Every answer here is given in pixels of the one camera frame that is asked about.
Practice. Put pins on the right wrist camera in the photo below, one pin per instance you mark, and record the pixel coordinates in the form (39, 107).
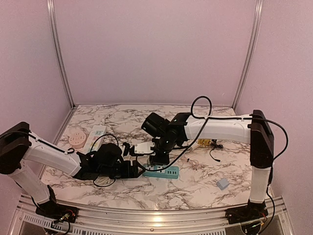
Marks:
(141, 149)

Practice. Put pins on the pink round socket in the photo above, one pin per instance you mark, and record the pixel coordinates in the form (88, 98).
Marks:
(77, 140)

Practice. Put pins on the yellow cube socket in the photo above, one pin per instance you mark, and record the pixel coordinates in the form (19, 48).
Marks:
(204, 142)

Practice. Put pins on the light blue usb charger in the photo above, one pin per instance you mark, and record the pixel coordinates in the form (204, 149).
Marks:
(222, 183)

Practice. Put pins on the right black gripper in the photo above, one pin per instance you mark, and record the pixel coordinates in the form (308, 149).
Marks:
(165, 160)

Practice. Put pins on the right aluminium frame post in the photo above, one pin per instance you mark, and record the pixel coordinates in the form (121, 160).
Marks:
(250, 52)

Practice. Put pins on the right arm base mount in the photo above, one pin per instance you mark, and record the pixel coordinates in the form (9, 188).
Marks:
(245, 213)

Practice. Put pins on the teal power strip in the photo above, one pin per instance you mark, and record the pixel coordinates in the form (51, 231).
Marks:
(169, 173)

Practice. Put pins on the left aluminium frame post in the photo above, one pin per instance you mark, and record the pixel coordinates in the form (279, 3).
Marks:
(58, 52)

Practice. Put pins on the front aluminium rail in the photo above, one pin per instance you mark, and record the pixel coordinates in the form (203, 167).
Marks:
(93, 220)

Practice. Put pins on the aluminium frame post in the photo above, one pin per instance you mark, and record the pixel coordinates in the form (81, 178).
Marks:
(58, 52)
(250, 52)

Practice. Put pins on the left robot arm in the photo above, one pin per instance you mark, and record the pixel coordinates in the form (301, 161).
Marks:
(19, 145)

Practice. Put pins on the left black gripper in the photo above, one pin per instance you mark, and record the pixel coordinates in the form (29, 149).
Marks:
(131, 173)

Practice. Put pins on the white multicolour power strip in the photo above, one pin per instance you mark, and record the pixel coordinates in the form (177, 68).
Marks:
(94, 139)

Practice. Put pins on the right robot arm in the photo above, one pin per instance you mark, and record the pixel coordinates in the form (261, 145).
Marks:
(253, 129)

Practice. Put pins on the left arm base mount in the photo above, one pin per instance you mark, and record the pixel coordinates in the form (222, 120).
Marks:
(62, 210)

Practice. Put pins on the black power adapter with cable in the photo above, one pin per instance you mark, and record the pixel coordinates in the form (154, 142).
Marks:
(214, 146)

